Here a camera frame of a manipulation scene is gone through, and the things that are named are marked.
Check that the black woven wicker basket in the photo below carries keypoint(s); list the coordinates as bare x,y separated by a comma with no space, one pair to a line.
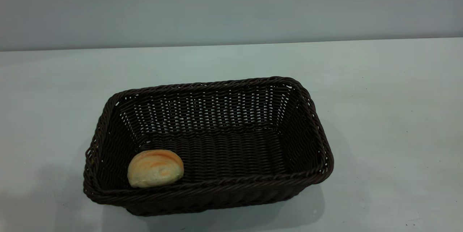
235,152

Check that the ridged orange bread roll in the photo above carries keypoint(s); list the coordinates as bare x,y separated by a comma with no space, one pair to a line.
155,168

